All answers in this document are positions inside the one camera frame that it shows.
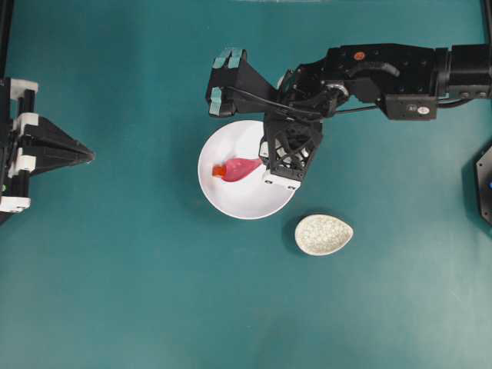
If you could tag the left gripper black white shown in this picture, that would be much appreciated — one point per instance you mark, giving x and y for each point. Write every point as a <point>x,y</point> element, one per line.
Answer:
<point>45,146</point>

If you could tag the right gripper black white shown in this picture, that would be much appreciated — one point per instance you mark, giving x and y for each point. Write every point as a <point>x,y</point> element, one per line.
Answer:
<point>287,149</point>

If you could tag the red orange block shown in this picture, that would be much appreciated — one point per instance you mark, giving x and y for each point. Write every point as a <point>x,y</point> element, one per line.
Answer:
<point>219,171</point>

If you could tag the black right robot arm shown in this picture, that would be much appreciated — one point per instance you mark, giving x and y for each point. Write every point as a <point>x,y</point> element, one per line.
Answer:
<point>406,83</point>

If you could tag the white round bowl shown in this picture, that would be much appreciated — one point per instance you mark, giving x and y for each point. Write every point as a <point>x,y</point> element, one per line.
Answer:
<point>254,197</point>

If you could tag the speckled egg-shaped dish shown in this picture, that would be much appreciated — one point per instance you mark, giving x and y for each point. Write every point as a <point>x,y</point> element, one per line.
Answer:
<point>321,235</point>

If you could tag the black octagonal base right edge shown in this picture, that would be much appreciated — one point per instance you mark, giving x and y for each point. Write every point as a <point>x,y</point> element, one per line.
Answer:
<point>483,182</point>

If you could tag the black frame post left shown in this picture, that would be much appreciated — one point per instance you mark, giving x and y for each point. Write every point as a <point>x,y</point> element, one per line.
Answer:
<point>6,13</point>

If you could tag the black frame post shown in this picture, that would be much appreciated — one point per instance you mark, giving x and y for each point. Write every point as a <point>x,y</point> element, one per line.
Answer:
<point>486,6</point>
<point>6,13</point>

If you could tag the black frame post right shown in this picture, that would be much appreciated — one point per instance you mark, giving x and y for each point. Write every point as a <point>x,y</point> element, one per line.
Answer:
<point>486,6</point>

